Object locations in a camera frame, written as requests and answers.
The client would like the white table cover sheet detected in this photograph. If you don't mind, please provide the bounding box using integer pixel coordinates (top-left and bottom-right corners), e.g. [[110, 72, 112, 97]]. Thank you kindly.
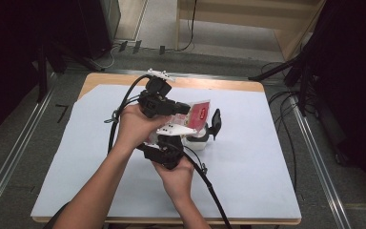
[[30, 84, 302, 220]]

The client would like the hanging black cable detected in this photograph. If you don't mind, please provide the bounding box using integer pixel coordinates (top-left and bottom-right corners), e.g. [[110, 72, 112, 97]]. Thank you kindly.
[[177, 0, 198, 52]]

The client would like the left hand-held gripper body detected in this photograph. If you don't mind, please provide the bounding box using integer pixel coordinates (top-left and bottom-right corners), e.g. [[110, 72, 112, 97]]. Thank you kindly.
[[137, 68, 178, 118]]

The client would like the clear jar with black lid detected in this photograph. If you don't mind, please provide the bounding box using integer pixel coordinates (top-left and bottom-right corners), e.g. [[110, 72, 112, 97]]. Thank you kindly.
[[182, 108, 222, 152]]

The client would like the red and white pouch bag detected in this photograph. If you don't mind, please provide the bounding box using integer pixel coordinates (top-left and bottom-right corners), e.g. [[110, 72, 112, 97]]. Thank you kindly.
[[147, 99, 212, 146]]

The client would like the black curtain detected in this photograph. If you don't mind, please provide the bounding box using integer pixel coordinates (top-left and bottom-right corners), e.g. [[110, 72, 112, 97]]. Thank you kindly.
[[309, 0, 366, 204], [0, 0, 51, 147]]

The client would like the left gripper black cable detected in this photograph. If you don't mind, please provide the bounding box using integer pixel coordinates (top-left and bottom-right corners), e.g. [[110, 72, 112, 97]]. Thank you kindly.
[[104, 73, 154, 155]]

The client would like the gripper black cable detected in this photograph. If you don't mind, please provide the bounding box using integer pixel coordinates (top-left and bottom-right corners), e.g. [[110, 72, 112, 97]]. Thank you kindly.
[[171, 142, 234, 229], [104, 73, 154, 155]]

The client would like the person's left hand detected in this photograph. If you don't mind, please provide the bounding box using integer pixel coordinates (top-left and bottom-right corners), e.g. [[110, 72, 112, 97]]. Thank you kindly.
[[115, 103, 170, 153]]

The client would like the person's right hand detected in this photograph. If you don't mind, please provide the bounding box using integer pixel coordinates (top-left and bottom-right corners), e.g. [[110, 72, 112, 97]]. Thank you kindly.
[[152, 156, 195, 204]]

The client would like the black tripod stand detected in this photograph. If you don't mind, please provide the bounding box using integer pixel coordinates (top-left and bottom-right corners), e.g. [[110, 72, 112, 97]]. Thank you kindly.
[[248, 47, 319, 117]]

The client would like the dark cabinet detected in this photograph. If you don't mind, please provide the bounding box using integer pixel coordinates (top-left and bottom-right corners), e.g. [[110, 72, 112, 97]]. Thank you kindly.
[[77, 0, 122, 60]]

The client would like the metal floor rail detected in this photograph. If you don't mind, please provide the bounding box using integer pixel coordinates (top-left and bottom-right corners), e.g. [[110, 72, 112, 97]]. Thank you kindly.
[[0, 74, 58, 220], [289, 94, 353, 229], [66, 68, 252, 81]]

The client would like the black floor cable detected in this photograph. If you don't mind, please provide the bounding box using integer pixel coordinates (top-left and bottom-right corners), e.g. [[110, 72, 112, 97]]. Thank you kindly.
[[268, 90, 299, 193]]

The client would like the black metal stand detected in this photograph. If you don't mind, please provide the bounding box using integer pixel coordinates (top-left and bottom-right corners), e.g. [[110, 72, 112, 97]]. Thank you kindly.
[[35, 39, 104, 103]]

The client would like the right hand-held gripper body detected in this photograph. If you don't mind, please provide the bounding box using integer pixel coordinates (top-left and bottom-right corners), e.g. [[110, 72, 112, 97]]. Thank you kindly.
[[137, 123, 198, 170]]

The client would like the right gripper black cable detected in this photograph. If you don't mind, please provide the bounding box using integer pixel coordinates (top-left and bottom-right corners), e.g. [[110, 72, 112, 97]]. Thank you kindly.
[[171, 142, 234, 229]]

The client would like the white floor cable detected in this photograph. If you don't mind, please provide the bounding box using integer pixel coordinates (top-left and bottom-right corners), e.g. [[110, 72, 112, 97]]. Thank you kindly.
[[90, 43, 122, 72]]

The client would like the wooden platform frame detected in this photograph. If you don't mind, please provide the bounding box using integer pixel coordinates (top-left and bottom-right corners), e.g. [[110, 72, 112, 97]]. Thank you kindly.
[[174, 0, 328, 62]]

